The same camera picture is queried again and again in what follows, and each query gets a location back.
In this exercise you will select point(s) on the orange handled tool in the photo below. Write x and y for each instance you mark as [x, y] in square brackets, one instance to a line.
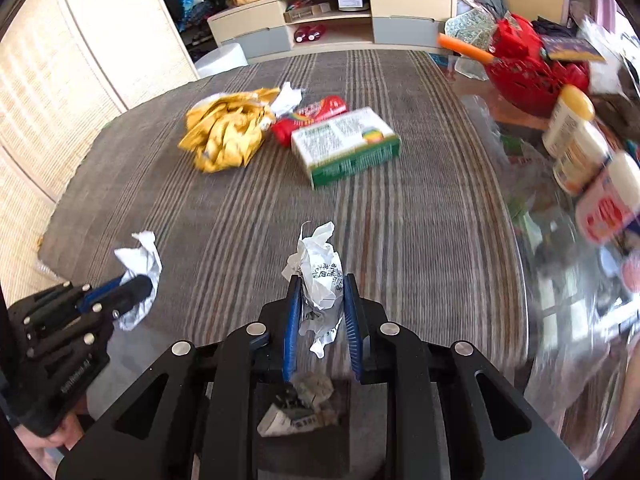
[468, 50]

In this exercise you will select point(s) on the white green cardboard box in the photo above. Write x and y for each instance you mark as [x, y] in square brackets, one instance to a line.
[344, 145]

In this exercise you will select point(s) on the white cream cap bottle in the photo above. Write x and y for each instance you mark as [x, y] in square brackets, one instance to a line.
[582, 159]

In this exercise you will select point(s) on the red plastic basket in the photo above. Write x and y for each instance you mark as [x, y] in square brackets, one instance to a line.
[522, 75]

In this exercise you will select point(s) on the white red label bottle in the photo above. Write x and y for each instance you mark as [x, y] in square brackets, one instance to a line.
[611, 202]

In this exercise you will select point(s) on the grey plaid table cloth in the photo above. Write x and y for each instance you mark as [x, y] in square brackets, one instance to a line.
[426, 234]

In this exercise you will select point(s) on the floral green cloth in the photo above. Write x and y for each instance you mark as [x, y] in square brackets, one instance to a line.
[475, 27]

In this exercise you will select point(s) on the white paper ball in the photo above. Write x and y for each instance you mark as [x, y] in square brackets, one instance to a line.
[319, 266]

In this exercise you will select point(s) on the yellow cap white bottle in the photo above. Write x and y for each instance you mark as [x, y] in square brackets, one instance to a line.
[572, 109]

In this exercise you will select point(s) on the white tissue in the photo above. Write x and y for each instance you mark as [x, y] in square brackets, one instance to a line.
[141, 260]

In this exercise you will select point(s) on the cream tv cabinet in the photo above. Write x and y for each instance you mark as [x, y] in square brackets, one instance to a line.
[271, 29]

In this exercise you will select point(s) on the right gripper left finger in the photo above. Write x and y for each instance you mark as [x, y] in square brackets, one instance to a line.
[191, 414]

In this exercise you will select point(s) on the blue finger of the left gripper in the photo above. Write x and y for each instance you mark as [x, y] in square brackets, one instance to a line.
[114, 298]

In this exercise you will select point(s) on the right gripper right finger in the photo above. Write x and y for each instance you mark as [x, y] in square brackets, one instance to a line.
[450, 413]

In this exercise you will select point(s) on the yellow plastic bag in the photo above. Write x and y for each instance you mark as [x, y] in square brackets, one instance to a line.
[225, 131]

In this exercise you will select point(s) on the clear plastic bag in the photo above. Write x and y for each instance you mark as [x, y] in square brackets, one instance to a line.
[582, 321]

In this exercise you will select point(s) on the white round stool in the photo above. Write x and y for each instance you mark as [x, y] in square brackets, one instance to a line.
[225, 58]

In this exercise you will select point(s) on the black trash bin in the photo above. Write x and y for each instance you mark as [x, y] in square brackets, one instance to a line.
[292, 439]

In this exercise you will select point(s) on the person's left hand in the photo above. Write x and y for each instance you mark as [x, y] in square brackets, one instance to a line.
[68, 433]

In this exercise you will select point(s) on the red candy tube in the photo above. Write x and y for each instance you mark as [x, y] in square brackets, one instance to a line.
[319, 111]

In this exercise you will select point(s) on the purple book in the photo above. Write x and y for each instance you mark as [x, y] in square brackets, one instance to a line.
[570, 49]

